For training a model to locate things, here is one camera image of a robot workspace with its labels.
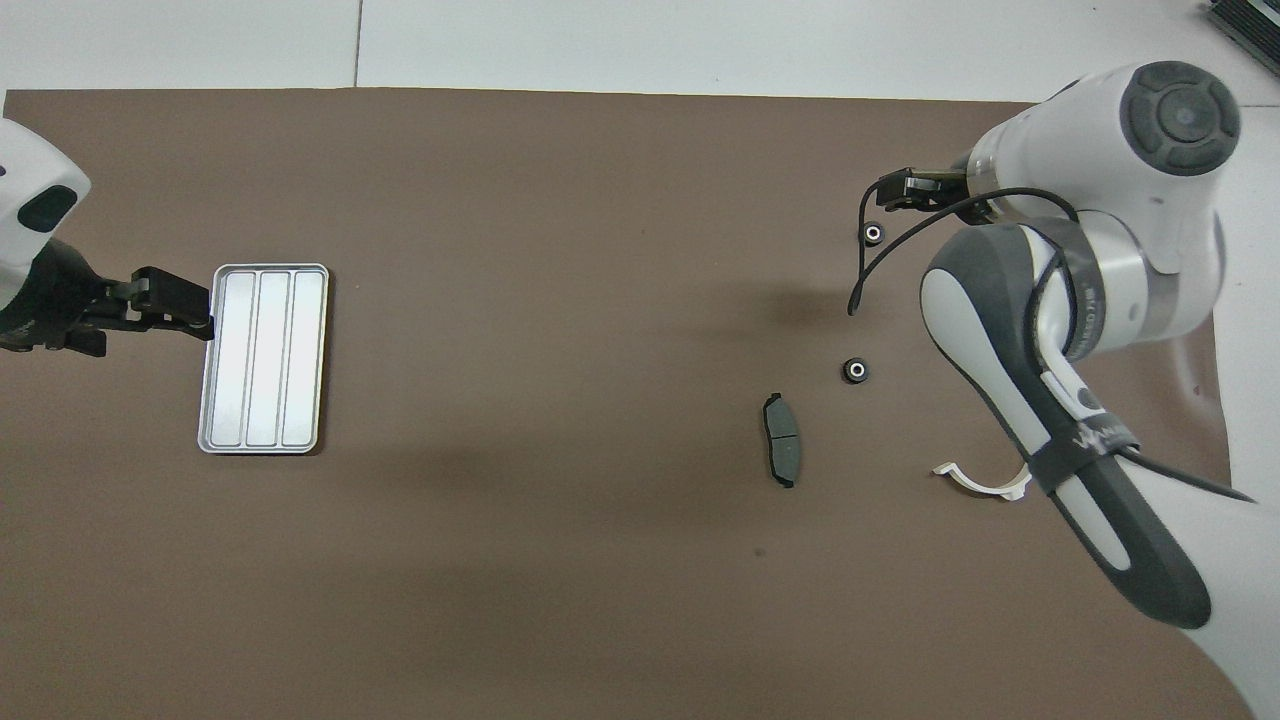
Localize white curved plastic bracket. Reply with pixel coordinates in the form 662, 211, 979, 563
932, 458, 1033, 501

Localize long dark grey brake pad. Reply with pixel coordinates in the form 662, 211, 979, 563
762, 391, 803, 489

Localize brown table mat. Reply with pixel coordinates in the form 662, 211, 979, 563
0, 88, 1259, 720

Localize silver ribbed metal tray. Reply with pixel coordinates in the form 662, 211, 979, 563
197, 263, 330, 456

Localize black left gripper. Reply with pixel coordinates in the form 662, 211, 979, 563
0, 240, 216, 356

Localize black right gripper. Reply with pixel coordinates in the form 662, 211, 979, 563
878, 170, 976, 213

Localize grey finned metal device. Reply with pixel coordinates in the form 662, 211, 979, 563
1205, 0, 1280, 66

